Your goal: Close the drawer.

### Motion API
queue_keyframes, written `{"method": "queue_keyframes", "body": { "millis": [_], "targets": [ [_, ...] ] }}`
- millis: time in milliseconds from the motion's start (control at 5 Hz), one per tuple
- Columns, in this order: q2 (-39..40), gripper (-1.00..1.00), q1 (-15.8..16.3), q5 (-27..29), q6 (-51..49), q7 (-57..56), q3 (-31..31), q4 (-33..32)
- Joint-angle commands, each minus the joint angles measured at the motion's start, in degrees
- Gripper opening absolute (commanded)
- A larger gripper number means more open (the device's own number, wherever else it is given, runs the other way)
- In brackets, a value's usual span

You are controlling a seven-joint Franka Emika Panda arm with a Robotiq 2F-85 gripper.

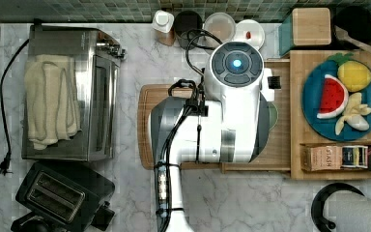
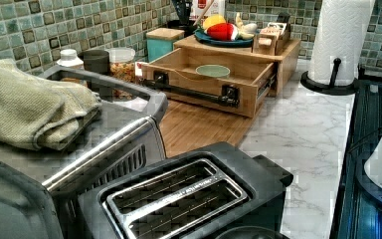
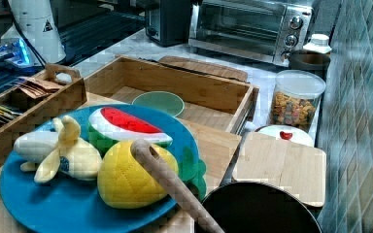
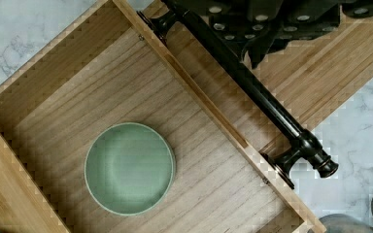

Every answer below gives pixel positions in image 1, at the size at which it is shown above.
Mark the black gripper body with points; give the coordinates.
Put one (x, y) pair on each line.
(270, 82)

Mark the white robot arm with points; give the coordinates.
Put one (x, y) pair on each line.
(225, 119)

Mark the bamboo drawer organizer box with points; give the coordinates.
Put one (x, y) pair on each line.
(302, 63)

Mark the white lidded bowl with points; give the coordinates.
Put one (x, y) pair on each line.
(251, 32)

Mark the toy watermelon slice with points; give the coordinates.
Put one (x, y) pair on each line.
(334, 98)

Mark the teal canister wooden lid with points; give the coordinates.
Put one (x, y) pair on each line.
(304, 27)

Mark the clear lidded jar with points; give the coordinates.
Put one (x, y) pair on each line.
(222, 26)

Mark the toy yellow pineapple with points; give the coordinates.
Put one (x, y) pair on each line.
(354, 75)

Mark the wooden spoon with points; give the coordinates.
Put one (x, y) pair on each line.
(342, 35)

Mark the brown Stash tea box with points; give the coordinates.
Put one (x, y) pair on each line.
(321, 158)

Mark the toy peeled banana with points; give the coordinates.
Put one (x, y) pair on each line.
(353, 115)

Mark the blue round plate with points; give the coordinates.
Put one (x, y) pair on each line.
(310, 100)

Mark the black pot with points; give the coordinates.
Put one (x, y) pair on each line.
(356, 21)

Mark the black cylindrical cup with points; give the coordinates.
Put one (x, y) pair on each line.
(183, 22)

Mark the dark blue tea box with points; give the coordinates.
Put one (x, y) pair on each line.
(354, 156)

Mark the white lid spice bottle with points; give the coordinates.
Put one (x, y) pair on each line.
(163, 26)

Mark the bamboo cutting board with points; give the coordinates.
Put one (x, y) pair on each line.
(151, 95)

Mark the stainless steel toaster oven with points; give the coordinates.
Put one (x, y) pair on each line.
(97, 61)

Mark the beige folded towel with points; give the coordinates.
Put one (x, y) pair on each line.
(53, 112)

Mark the black two-slot toaster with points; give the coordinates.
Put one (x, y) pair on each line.
(64, 195)

